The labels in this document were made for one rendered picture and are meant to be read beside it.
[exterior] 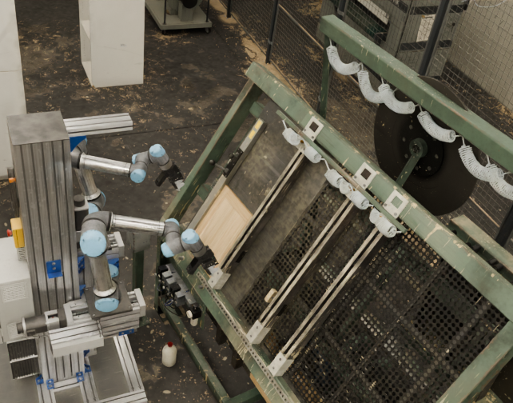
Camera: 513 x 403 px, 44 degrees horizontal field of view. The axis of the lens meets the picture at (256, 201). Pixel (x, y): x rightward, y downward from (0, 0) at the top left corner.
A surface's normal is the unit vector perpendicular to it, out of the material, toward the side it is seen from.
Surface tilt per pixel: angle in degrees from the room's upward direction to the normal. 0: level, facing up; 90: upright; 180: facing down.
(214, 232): 60
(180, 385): 0
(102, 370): 0
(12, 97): 90
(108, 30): 90
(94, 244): 83
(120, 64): 90
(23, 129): 0
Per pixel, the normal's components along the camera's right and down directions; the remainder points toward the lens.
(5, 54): 0.39, 0.62
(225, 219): -0.67, -0.18
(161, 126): 0.13, -0.77
